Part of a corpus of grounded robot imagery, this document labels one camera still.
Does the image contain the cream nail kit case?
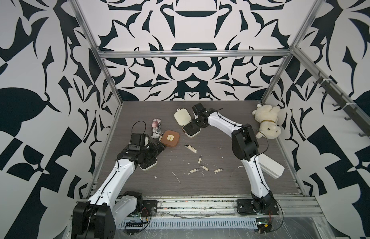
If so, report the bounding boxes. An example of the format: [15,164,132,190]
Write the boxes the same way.
[139,158,158,171]
[174,108,201,138]

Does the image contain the brown nail kit case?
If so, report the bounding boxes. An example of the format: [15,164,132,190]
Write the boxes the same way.
[161,130,180,147]

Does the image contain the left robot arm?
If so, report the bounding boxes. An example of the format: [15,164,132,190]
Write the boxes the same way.
[71,133,166,239]

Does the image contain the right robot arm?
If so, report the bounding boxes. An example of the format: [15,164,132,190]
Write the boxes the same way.
[192,103,280,216]

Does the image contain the silver cream nail clipper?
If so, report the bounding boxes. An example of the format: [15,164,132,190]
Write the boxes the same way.
[185,144,198,153]

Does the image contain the small cream clipper left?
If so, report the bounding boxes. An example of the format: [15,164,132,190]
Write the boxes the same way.
[188,168,200,175]

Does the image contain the small cream clipper right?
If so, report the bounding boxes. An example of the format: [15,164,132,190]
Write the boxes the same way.
[214,168,224,174]

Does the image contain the crushed flag print can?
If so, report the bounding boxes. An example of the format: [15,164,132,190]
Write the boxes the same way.
[151,118,162,139]

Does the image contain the white teddy bear plush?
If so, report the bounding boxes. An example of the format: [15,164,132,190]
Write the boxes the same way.
[252,105,281,139]

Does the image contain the white box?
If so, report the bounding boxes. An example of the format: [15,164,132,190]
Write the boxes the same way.
[258,154,285,179]

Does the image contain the right circuit board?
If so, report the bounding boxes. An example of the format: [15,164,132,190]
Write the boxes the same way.
[256,218,272,234]

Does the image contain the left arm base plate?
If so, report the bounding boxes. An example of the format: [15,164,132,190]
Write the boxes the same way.
[133,200,158,217]

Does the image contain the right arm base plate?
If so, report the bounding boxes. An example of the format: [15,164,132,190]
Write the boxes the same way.
[237,198,279,216]

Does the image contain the wall hook rail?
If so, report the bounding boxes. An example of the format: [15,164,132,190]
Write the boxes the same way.
[312,71,370,139]

